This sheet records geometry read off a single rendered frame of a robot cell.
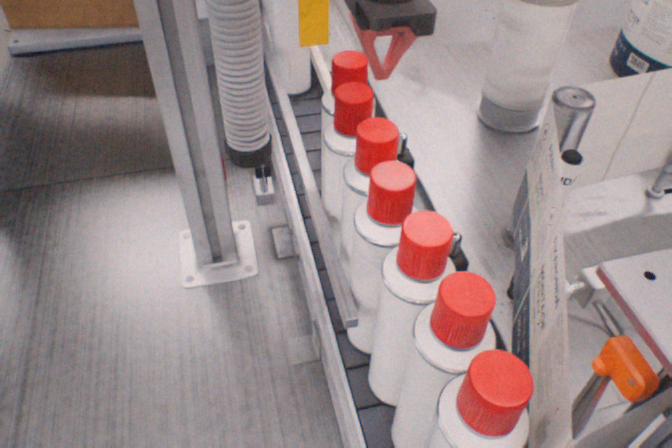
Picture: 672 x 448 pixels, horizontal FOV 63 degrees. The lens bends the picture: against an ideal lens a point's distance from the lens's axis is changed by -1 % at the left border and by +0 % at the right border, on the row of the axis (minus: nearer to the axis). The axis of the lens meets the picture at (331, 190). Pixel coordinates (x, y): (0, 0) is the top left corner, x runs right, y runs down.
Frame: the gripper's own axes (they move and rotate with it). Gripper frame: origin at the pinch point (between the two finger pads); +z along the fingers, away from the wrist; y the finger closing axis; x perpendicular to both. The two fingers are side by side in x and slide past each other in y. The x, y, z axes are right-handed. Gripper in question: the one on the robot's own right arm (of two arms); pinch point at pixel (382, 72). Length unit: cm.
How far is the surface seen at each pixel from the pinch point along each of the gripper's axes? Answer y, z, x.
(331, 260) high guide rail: -19.9, 5.5, 10.4
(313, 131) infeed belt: 8.7, 13.8, 6.0
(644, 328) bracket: -40.4, -12.4, 1.8
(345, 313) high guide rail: -25.4, 5.5, 10.6
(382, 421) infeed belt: -31.3, 13.8, 8.6
